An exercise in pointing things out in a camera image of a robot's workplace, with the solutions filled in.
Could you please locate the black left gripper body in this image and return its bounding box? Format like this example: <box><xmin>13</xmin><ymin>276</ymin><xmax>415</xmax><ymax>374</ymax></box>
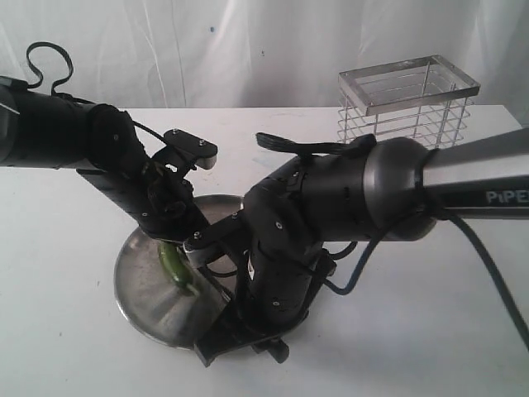
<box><xmin>139</xmin><ymin>146</ymin><xmax>209</xmax><ymax>243</ymax></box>

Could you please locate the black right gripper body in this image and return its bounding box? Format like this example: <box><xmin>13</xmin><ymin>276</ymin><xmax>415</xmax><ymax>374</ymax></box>
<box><xmin>240</xmin><ymin>247</ymin><xmax>333</xmax><ymax>363</ymax></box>

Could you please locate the green cucumber with stem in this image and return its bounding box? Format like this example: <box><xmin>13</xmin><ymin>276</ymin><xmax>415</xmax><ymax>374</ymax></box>
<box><xmin>158</xmin><ymin>241</ymin><xmax>200</xmax><ymax>297</ymax></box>

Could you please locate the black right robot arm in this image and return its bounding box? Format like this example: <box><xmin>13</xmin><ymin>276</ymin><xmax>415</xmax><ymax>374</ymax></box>
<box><xmin>188</xmin><ymin>128</ymin><xmax>528</xmax><ymax>365</ymax></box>

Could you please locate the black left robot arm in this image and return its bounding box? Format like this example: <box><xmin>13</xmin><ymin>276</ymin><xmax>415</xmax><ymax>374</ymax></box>
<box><xmin>1</xmin><ymin>77</ymin><xmax>217</xmax><ymax>243</ymax></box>

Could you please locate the round stainless steel plate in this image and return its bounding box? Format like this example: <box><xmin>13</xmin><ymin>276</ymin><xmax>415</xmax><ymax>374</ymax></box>
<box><xmin>113</xmin><ymin>194</ymin><xmax>249</xmax><ymax>347</ymax></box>

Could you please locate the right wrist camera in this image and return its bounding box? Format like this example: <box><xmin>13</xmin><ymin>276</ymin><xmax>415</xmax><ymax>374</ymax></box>
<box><xmin>183</xmin><ymin>214</ymin><xmax>251</xmax><ymax>269</ymax></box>

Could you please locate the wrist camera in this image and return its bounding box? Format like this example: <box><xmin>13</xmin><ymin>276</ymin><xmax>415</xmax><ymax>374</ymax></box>
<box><xmin>183</xmin><ymin>214</ymin><xmax>251</xmax><ymax>269</ymax></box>
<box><xmin>162</xmin><ymin>129</ymin><xmax>218</xmax><ymax>170</ymax></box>

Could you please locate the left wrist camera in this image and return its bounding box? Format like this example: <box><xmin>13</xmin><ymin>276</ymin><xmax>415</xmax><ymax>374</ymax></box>
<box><xmin>162</xmin><ymin>129</ymin><xmax>218</xmax><ymax>170</ymax></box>

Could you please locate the dark right arm cable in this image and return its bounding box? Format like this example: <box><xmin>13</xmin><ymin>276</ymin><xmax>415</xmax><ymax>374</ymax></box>
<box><xmin>326</xmin><ymin>148</ymin><xmax>529</xmax><ymax>356</ymax></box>

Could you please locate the steel wire utensil rack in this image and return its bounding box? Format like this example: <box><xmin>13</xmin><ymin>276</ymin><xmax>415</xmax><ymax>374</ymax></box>
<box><xmin>337</xmin><ymin>55</ymin><xmax>481</xmax><ymax>149</ymax></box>

